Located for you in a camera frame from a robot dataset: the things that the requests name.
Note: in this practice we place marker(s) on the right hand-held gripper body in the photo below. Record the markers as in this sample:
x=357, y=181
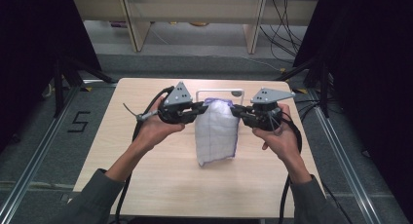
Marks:
x=269, y=95

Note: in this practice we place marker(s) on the beige desk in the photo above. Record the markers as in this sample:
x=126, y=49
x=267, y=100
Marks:
x=195, y=8

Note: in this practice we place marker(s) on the person's right hand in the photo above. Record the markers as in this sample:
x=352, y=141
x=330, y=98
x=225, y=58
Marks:
x=285, y=139

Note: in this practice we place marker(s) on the black metal stand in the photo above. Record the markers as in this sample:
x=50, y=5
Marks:
x=324, y=87
x=59, y=87

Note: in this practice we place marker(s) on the black tape number mark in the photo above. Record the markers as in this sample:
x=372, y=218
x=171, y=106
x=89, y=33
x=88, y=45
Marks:
x=79, y=121

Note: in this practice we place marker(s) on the aluminium floor rail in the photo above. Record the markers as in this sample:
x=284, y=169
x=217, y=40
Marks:
x=344, y=159
x=39, y=152

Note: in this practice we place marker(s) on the person's left hand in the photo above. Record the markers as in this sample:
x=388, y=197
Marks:
x=152, y=130

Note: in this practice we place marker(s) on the dark round pad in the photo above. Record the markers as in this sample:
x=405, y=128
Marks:
x=236, y=93

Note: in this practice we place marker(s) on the white cloth with purple edge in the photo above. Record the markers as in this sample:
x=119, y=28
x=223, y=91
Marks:
x=216, y=133

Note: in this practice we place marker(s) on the black curtain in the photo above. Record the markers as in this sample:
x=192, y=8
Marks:
x=29, y=55
x=373, y=71

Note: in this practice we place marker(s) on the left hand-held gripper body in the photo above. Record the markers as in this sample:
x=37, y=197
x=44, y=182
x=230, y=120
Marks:
x=177, y=99

